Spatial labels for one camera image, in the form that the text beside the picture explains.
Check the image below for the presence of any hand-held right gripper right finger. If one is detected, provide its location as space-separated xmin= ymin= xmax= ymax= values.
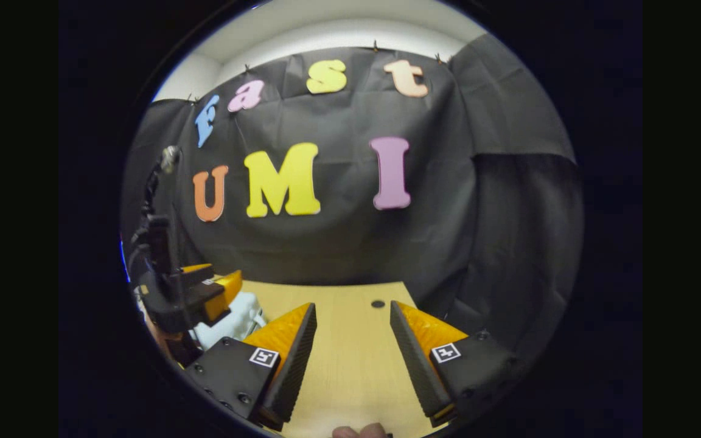
xmin=389 ymin=299 xmax=519 ymax=428

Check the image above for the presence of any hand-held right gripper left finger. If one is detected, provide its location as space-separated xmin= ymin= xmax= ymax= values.
xmin=184 ymin=302 xmax=318 ymax=432

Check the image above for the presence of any light blue suitcase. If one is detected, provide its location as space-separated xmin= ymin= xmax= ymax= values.
xmin=191 ymin=291 xmax=267 ymax=352

